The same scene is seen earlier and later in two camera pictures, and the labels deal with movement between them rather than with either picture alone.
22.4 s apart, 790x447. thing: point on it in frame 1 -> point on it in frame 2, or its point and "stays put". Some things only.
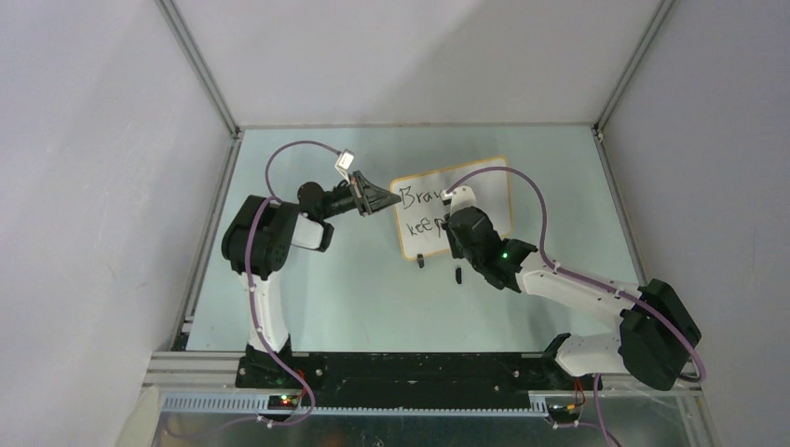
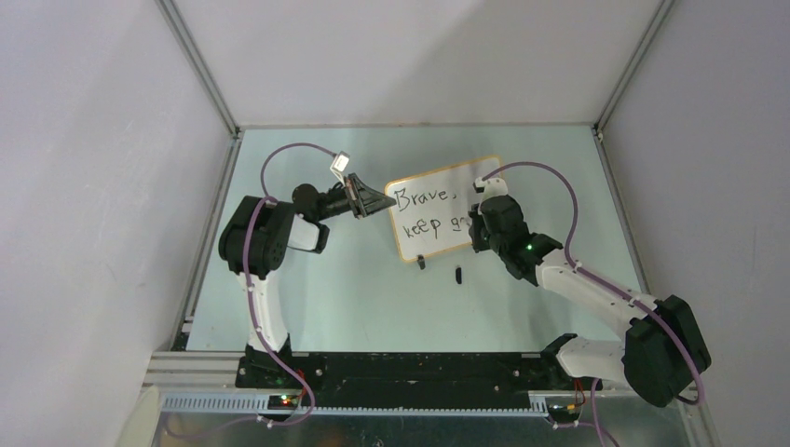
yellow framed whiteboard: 421,212 stays put
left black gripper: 368,197 stays put
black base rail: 416,379 stays put
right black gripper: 457,253 -> 477,220
